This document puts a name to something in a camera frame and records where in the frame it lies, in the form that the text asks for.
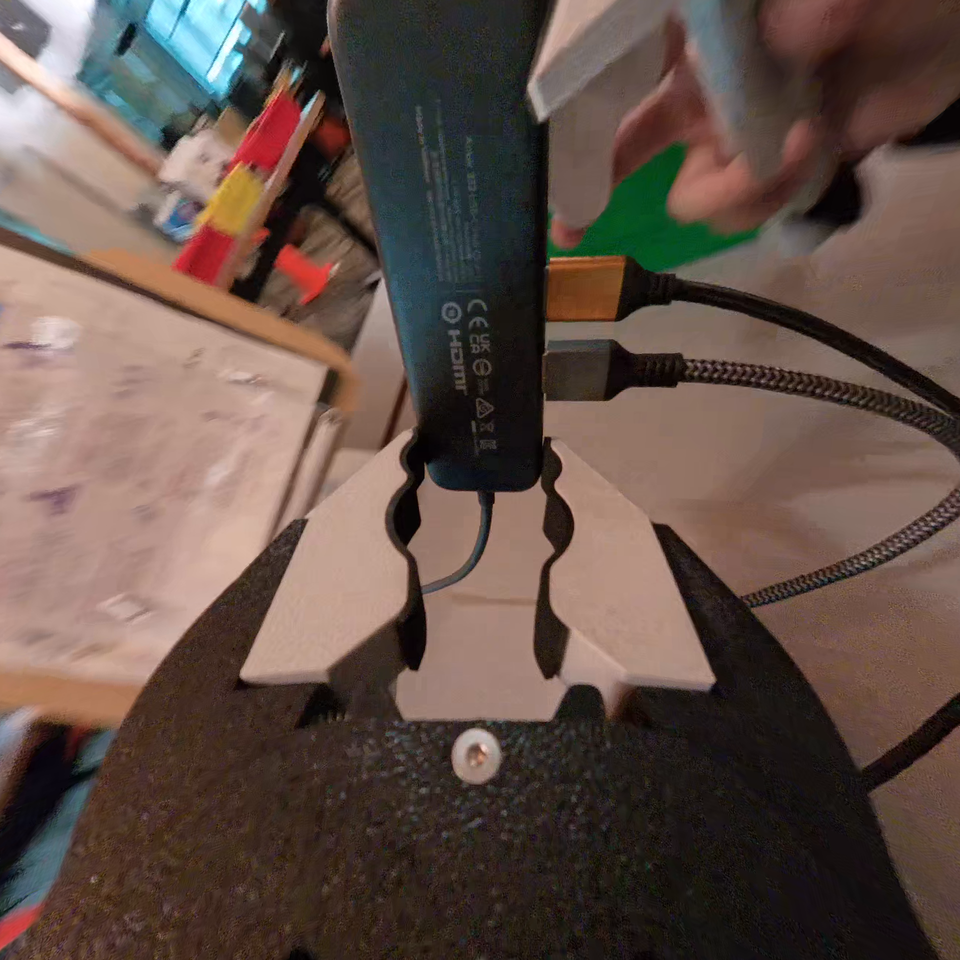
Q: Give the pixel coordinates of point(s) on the person's right hand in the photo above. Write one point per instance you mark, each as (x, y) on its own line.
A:
(712, 199)

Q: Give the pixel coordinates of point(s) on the green plastic bin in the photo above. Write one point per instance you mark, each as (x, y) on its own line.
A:
(652, 232)

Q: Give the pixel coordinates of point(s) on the wooden document stand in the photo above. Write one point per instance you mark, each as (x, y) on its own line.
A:
(60, 697)

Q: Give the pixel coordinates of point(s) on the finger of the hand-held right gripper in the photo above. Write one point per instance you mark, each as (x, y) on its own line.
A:
(592, 67)
(750, 82)

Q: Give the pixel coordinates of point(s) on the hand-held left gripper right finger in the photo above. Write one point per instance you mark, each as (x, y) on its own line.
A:
(630, 600)

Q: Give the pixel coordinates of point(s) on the blue white container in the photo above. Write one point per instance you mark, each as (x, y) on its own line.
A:
(176, 216)

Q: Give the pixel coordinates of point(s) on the orange traffic cone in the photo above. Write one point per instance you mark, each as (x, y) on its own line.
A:
(300, 268)

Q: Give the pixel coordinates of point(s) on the white cardboard box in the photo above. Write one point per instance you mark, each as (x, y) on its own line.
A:
(191, 154)

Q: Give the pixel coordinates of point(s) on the printed instruction sheets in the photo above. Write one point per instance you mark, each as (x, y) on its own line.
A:
(150, 450)

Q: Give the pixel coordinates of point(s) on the red plastic bin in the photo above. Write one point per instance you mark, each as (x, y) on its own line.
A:
(266, 135)
(204, 256)

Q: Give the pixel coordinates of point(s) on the yellow plastic bin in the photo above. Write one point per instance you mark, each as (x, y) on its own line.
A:
(231, 199)

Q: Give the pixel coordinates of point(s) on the dark grey usb hub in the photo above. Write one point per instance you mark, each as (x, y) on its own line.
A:
(450, 225)

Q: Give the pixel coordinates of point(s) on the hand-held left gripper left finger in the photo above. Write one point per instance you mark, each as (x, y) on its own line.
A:
(337, 600)

